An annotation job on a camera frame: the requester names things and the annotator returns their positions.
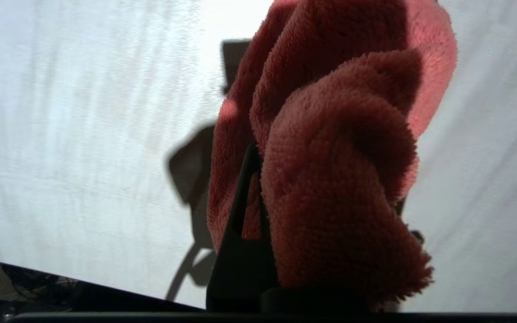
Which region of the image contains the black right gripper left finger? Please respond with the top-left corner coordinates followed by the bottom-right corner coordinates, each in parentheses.
top-left (205, 143), bottom-right (282, 313)

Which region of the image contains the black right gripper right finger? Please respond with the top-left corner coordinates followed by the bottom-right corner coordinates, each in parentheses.
top-left (393, 196), bottom-right (425, 246)

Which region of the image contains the orange microfibre cloth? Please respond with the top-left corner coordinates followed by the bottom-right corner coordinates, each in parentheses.
top-left (206, 0), bottom-right (459, 311)

